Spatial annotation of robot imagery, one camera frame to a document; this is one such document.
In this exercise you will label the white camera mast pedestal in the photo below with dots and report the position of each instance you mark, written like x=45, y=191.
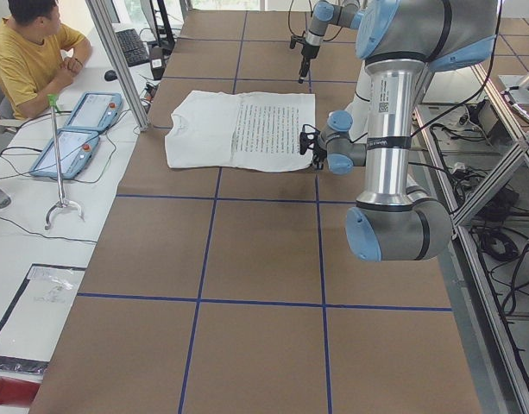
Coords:
x=350, y=126

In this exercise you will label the aluminium frame post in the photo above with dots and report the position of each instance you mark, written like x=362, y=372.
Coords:
x=103, y=25

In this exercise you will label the upper blue teach pendant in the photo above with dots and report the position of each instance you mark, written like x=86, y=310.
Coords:
x=95, y=111

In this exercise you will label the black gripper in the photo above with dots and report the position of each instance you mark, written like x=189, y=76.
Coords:
x=318, y=152
x=307, y=52

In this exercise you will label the blue teach pendant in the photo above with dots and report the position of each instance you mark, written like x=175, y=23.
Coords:
x=95, y=111
x=76, y=149

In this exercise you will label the clear plastic document sleeve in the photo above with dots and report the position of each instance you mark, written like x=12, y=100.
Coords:
x=32, y=323

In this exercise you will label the black keyboard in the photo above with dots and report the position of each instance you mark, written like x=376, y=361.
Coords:
x=134, y=49

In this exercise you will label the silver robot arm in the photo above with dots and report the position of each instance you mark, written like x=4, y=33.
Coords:
x=347, y=15
x=401, y=44

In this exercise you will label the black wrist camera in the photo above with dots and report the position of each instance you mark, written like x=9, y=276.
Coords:
x=296, y=39
x=308, y=138

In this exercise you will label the black computer mouse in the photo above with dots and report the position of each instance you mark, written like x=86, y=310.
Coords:
x=110, y=75

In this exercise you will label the white long sleeve printed shirt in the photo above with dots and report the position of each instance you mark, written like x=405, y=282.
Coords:
x=256, y=130

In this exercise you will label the person in yellow shirt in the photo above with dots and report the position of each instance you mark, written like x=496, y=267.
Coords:
x=39, y=55

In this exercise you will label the metal reacher grabber stick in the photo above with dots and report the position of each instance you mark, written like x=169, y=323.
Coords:
x=63, y=202

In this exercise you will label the lower blue teach pendant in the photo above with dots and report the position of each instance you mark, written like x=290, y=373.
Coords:
x=76, y=149

